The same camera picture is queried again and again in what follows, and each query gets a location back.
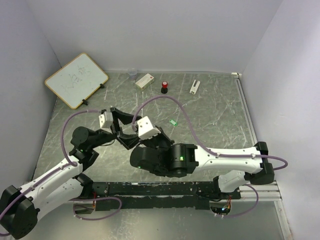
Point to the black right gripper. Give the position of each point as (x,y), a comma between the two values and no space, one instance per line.
(146,142)

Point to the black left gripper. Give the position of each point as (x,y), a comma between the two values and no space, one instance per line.
(124,118)

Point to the green key tag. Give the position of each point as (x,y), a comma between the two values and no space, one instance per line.
(173,122)

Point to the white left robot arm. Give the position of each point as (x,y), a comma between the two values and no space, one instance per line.
(22,207)

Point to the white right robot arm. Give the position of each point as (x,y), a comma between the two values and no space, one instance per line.
(187,159)

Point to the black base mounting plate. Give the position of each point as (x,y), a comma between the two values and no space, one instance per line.
(164,195)

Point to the white staples box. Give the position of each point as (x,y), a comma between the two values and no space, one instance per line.
(145,81)

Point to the red and black stamp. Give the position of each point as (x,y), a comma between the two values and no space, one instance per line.
(164,87)

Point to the clear cup of paper clips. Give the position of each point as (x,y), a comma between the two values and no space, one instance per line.
(133,73)

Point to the white stapler remover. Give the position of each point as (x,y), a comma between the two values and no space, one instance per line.
(194,88)

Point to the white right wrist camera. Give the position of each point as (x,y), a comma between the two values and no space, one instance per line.
(145,128)

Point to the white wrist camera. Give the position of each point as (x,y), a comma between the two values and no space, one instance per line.
(145,128)
(105,120)

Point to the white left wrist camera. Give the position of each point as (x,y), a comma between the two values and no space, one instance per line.
(105,120)

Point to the small whiteboard with wooden frame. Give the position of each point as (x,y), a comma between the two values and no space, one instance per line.
(75,82)

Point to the aluminium frame rail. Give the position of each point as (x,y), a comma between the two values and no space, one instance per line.
(269,192)

